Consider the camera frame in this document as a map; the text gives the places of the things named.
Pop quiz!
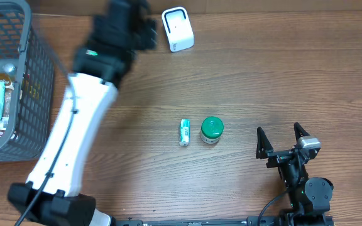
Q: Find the white barcode scanner stand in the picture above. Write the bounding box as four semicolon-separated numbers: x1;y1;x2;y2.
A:
162;6;194;52

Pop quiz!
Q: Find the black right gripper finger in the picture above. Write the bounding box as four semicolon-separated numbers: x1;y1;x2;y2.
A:
256;127;273;159
294;122;310;140

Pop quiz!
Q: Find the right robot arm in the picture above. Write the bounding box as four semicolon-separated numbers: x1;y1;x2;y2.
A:
247;122;334;225

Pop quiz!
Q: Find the green lid white jar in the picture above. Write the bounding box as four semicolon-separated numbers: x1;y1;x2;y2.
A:
200;116;224;144

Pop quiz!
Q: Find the yellow oil bottle silver cap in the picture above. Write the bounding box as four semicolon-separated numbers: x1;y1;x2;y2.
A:
0;58;18;82

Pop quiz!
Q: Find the small teal tissue pack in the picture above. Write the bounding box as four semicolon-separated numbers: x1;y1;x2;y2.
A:
179;119;190;146

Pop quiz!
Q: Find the grey plastic mesh basket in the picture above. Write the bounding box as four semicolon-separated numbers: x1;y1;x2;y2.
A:
0;0;55;161

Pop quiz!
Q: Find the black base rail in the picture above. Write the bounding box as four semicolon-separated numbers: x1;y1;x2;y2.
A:
115;216;334;226

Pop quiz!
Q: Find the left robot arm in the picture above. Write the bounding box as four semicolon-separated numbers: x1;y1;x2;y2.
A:
8;0;157;225

